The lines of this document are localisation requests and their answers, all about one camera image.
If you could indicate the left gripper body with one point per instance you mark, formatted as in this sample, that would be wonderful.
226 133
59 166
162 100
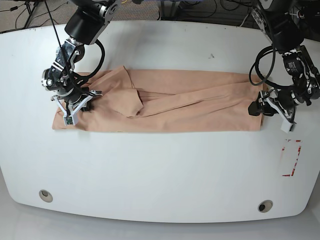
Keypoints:
281 100

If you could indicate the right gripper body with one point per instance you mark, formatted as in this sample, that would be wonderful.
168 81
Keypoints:
70 103

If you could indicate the peach t-shirt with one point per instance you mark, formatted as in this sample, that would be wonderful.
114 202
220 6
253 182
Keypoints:
170 101

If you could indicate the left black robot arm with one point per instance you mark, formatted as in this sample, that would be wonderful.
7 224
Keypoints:
274 20

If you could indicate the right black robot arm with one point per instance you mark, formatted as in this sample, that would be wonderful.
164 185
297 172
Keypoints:
83 28

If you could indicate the red tape rectangle marking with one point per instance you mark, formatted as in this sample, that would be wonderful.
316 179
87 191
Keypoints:
289 157

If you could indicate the black tripod stand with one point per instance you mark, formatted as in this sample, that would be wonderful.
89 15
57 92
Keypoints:
16 15

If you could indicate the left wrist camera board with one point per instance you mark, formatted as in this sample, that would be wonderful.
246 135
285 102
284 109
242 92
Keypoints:
287 126

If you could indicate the left table cable grommet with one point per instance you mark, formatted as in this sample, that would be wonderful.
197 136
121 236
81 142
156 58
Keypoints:
45 196

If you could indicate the table cable grommet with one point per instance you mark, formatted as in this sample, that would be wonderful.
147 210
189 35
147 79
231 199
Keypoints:
45 196
265 206

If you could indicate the right table cable grommet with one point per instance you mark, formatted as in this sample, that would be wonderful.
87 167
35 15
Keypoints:
265 206

